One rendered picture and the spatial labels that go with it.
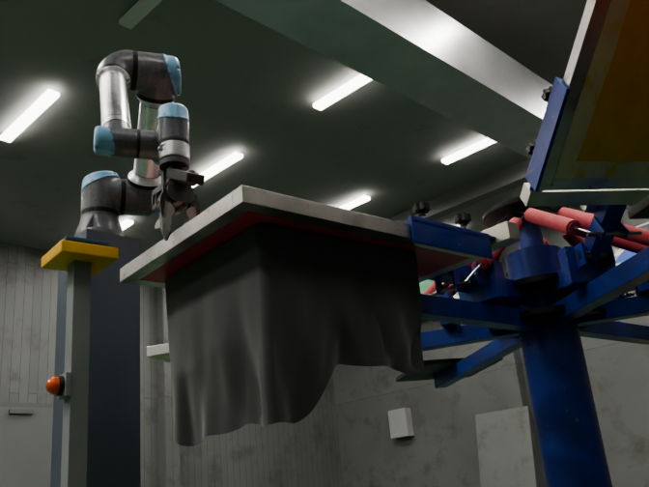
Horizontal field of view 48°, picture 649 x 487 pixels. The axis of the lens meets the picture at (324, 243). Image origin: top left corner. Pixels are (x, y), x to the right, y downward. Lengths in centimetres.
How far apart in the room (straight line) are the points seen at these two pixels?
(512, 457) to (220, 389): 1115
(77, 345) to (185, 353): 27
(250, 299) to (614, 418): 1087
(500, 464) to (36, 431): 731
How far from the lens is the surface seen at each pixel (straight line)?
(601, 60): 191
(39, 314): 1214
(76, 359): 164
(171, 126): 182
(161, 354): 282
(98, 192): 238
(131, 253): 231
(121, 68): 218
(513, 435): 1267
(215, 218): 154
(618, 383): 1218
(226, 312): 163
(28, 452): 1169
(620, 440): 1218
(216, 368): 165
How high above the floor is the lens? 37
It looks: 20 degrees up
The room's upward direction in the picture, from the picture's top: 5 degrees counter-clockwise
